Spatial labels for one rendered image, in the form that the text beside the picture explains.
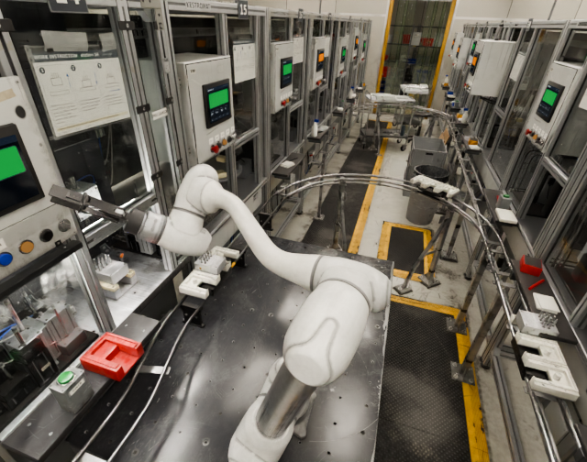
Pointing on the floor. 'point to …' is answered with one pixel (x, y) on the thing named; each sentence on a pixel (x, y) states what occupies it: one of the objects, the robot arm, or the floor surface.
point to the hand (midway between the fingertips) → (62, 196)
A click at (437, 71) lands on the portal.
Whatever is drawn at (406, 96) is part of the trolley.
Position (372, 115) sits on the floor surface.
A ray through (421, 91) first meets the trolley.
